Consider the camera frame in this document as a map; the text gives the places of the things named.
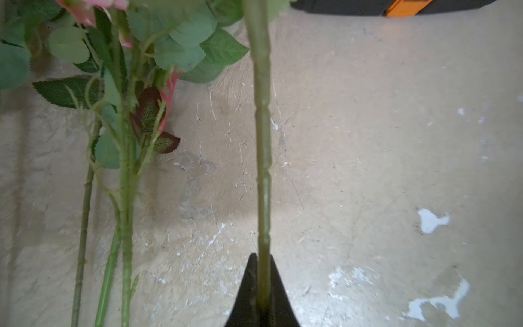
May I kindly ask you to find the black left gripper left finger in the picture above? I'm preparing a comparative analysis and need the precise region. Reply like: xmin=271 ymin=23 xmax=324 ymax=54
xmin=224 ymin=253 xmax=259 ymax=327

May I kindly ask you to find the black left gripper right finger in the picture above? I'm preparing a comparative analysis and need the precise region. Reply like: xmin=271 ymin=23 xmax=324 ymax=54
xmin=268 ymin=257 xmax=300 ymax=327

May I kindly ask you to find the large pink rose stem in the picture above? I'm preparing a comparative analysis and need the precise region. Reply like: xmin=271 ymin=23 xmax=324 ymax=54
xmin=70 ymin=118 xmax=103 ymax=327

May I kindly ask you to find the black tool case orange latch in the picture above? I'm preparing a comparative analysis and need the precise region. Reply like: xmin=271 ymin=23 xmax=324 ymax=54
xmin=291 ymin=0 xmax=494 ymax=18

